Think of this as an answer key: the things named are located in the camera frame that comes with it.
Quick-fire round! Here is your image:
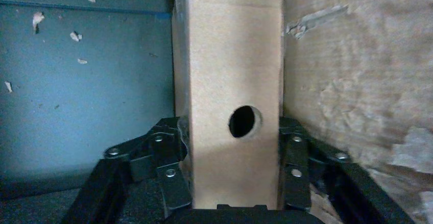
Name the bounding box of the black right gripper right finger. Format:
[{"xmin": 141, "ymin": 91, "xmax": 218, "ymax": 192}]
[{"xmin": 278, "ymin": 117, "xmax": 415, "ymax": 224}]

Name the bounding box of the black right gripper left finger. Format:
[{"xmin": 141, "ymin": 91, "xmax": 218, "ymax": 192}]
[{"xmin": 62, "ymin": 117, "xmax": 194, "ymax": 224}]

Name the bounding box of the small cardboard box with hole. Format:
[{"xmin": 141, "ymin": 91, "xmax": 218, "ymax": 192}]
[{"xmin": 172, "ymin": 0, "xmax": 285, "ymax": 210}]

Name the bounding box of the large open brown carton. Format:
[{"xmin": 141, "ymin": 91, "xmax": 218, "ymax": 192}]
[{"xmin": 282, "ymin": 0, "xmax": 433, "ymax": 224}]

